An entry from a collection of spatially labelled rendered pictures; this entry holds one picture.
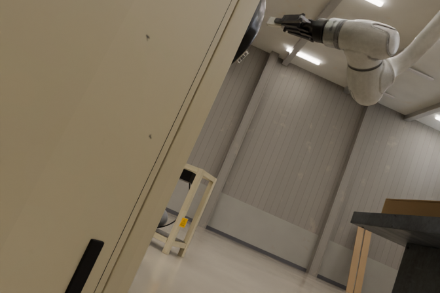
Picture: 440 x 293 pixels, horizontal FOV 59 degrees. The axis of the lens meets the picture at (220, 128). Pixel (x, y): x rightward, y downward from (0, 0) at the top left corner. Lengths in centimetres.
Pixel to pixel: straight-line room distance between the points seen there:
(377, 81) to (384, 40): 16
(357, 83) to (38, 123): 100
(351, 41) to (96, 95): 86
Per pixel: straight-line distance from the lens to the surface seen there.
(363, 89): 128
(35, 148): 46
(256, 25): 151
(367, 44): 118
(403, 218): 112
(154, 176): 58
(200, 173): 355
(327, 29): 125
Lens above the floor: 45
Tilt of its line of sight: 12 degrees up
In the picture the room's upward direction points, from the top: 24 degrees clockwise
